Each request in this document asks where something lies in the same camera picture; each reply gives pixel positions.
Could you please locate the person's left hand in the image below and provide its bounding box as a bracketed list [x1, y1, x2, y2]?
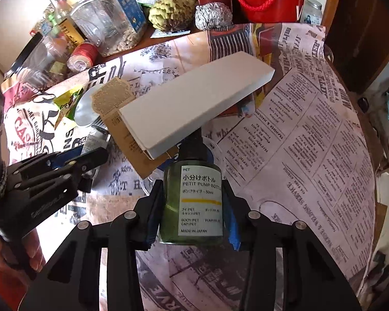
[0, 228, 47, 311]

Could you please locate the green pump bottle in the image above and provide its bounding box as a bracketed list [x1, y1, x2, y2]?
[158, 130, 224, 245]

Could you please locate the dark wooden door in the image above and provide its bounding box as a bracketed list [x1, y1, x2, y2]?
[324, 0, 389, 94]

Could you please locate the brown kraft envelope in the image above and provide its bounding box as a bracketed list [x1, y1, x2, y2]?
[91, 78, 179, 179]

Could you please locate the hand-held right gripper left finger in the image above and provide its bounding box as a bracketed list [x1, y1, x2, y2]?
[18, 179, 165, 311]

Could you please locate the crumpled foil ball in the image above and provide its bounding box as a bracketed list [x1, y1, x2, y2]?
[194, 2, 234, 31]

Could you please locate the green custard apple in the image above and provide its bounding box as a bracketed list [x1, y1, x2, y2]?
[148, 0, 197, 33]

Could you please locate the clear glass bottle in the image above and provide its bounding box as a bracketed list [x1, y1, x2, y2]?
[43, 0, 72, 23]

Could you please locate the clear plastic lid blue label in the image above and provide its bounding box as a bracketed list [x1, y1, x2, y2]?
[139, 136, 234, 198]

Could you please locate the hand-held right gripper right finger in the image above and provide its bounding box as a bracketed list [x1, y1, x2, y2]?
[222, 180, 360, 311]

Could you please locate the grey foil packet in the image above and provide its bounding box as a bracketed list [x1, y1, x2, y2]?
[82, 126, 110, 153]

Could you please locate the printed newspaper tablecloth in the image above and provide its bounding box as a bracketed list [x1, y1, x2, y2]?
[2, 23, 381, 311]

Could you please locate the yellow label bottle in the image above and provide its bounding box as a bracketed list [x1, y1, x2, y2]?
[57, 18, 85, 49]

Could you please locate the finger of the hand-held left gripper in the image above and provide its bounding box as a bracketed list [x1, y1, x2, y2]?
[17, 171, 93, 199]
[7, 148, 109, 177]

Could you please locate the red label plastic bottle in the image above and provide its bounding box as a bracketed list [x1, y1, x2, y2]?
[66, 41, 99, 72]

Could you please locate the clear glass jar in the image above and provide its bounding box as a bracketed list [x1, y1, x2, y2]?
[300, 0, 323, 25]

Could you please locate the white cardboard box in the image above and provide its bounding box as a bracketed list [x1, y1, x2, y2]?
[117, 51, 275, 160]

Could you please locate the green snack packet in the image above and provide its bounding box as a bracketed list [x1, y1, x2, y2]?
[53, 86, 85, 120]

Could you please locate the clear plastic jar gold lid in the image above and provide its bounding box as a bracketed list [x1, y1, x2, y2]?
[66, 0, 149, 57]

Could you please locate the clear container black lid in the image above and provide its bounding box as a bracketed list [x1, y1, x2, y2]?
[5, 32, 68, 85]

